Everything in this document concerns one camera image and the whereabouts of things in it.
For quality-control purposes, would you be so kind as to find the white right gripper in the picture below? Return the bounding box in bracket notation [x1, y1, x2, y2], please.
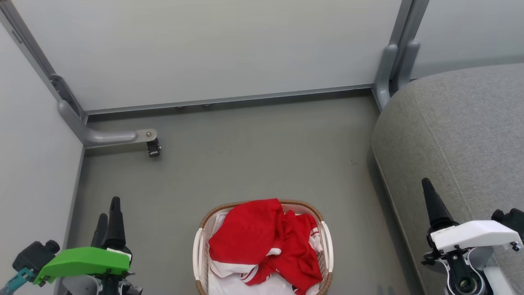
[422, 178, 524, 295]

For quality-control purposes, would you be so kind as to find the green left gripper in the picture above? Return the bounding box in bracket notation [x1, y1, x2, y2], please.
[34, 197, 143, 295]

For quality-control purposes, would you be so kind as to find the red and white jersey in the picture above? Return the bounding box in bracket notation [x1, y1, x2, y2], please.
[209, 198, 324, 295]

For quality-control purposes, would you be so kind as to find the grey fabric sofa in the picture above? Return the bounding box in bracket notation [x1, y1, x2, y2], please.
[371, 64, 524, 295]

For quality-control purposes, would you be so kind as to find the grey metal foot with plate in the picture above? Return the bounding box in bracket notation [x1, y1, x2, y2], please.
[57, 100, 158, 149]

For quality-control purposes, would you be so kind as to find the white laundry basket brown rim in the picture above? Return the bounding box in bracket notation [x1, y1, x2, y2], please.
[192, 200, 334, 295]

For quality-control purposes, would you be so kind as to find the white cloth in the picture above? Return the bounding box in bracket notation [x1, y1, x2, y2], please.
[208, 211, 324, 295]

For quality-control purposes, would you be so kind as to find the grey curved partition foot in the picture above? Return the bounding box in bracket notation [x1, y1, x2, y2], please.
[394, 40, 421, 93]
[375, 43, 398, 110]

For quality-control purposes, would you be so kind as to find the left teal plug cable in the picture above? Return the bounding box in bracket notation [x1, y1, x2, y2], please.
[0, 268, 35, 295]

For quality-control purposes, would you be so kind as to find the grey metal bottom rail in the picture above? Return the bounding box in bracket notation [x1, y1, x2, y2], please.
[84, 84, 374, 116]

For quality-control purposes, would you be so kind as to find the plain grey metal post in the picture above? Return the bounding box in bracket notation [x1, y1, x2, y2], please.
[389, 0, 429, 45]

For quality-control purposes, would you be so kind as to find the grey metal post with hinge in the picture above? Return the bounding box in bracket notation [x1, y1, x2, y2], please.
[0, 0, 88, 123]

